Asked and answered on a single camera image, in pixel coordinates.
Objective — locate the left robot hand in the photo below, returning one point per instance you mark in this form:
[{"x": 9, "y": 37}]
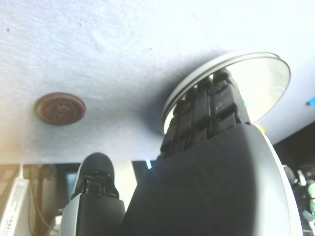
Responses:
[{"x": 197, "y": 191}]

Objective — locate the robot column with light strip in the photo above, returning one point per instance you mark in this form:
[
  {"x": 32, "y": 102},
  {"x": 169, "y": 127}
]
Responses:
[{"x": 148, "y": 164}]

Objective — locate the blue block with two holes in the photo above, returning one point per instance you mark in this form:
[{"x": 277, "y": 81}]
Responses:
[{"x": 311, "y": 101}]

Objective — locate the brown sandwich cookie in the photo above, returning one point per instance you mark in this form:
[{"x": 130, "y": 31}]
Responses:
[{"x": 60, "y": 109}]

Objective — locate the white power adapter box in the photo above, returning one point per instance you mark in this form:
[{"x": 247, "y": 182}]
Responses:
[{"x": 14, "y": 204}]

